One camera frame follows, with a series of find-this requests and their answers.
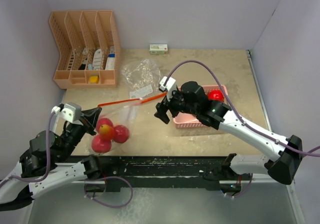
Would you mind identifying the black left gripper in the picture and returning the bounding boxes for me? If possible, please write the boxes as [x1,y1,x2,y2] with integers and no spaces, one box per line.
[58,106,102,161]

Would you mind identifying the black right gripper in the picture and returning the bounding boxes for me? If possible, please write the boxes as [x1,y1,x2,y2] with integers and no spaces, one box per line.
[154,86,199,123]

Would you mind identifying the shiny red fruit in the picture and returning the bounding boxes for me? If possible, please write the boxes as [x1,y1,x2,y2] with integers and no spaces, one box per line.
[96,118,113,132]

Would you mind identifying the red yellow apple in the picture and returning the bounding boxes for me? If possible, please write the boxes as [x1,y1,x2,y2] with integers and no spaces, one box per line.
[98,124,115,141]

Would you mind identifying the clear zip bag orange zipper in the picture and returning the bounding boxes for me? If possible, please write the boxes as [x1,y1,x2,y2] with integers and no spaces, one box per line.
[91,95,148,154]

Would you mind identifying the pink red apple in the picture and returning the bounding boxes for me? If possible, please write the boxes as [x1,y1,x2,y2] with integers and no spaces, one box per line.
[113,125,130,144]

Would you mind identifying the large red apple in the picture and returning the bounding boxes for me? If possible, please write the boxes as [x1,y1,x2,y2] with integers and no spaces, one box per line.
[207,89,225,102]

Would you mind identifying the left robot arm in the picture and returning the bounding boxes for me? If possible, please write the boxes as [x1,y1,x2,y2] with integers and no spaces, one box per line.
[0,105,103,211]

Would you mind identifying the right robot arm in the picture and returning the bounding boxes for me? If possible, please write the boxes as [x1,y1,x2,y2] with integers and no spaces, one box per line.
[155,78,303,185]

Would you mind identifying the pink perforated plastic basket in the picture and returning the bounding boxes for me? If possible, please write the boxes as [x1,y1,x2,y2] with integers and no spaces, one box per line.
[173,85,221,129]

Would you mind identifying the yellow item in organizer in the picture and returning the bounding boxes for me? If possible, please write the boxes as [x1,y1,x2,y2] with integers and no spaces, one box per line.
[89,76,99,84]

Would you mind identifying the blue white box in organizer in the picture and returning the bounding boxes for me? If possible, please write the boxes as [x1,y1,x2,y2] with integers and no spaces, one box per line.
[105,46,116,70]

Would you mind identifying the white bottle in organizer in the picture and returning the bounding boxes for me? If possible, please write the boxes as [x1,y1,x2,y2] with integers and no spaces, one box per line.
[92,49,103,70]

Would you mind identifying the small green white box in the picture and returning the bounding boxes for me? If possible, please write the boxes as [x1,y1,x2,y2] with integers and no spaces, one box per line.
[149,44,168,55]

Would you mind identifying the orange desk file organizer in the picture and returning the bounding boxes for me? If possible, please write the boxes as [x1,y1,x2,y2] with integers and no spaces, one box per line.
[49,11,122,89]

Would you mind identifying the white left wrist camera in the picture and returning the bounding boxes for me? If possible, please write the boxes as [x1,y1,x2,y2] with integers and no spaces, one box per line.
[51,102,82,125]

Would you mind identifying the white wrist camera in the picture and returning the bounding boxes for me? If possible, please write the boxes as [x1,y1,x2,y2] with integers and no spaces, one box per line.
[51,102,82,125]
[158,76,178,101]

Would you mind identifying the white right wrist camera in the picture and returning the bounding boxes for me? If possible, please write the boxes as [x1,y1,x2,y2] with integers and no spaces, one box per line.
[158,76,178,101]

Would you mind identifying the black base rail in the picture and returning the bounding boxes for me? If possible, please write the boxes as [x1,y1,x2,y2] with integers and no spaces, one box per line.
[59,155,253,193]

